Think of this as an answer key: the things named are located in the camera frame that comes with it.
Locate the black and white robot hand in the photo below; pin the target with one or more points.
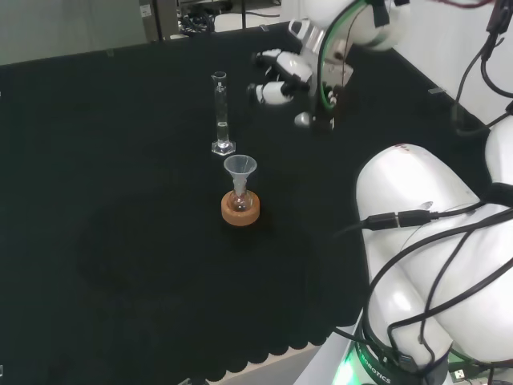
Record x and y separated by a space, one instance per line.
292 66

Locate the clear plastic funnel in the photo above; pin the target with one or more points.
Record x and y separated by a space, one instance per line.
240 166

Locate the grey metal cabinet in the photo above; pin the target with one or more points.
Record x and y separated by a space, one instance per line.
156 20

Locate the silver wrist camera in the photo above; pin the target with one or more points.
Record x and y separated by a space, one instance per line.
302 119

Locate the small round-bottom glass flask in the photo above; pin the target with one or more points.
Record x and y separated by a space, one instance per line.
241 204

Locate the black bench cloth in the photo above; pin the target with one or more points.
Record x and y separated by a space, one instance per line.
120 180

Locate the thin tripod pole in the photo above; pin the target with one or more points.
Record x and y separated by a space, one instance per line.
243 14

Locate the clear glass graduated cylinder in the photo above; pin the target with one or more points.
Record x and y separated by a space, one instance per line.
223 147

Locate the silver USB plug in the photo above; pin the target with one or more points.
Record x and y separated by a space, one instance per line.
459 374

